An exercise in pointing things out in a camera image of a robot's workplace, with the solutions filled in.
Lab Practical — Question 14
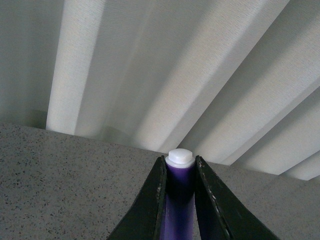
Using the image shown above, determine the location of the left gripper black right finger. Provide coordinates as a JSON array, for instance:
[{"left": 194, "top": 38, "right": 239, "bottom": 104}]
[{"left": 195, "top": 155, "right": 278, "bottom": 240}]

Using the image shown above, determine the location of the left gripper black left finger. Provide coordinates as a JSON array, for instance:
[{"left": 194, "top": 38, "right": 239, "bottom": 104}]
[{"left": 108, "top": 155, "right": 167, "bottom": 240}]

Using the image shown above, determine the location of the purple highlighter pen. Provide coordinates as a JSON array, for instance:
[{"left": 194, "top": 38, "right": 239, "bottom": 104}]
[{"left": 160, "top": 148, "right": 196, "bottom": 240}]

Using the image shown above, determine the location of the white pleated curtain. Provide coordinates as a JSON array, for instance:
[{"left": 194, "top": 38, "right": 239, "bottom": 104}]
[{"left": 0, "top": 0, "right": 320, "bottom": 180}]

